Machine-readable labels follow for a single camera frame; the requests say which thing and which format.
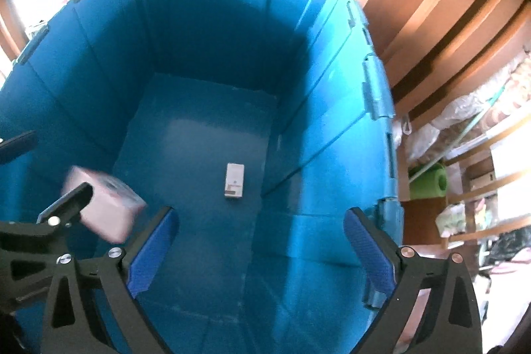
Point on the pink tissue block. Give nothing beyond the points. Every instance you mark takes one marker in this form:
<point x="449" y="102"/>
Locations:
<point x="113" y="208"/>

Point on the small white medicine box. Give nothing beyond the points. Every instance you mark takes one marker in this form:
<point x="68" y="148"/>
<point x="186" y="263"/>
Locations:
<point x="234" y="181"/>

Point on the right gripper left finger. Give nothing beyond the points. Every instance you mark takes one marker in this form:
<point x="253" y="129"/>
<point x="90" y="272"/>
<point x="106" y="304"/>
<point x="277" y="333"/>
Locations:
<point x="121" y="274"/>

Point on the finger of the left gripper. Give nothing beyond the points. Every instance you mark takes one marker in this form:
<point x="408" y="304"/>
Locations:
<point x="67" y="209"/>
<point x="15" y="147"/>

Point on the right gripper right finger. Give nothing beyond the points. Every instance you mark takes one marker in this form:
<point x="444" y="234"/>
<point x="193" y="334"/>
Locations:
<point x="450" y="322"/>

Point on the blue plastic storage bin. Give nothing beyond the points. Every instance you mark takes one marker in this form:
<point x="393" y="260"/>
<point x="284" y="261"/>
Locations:
<point x="163" y="94"/>

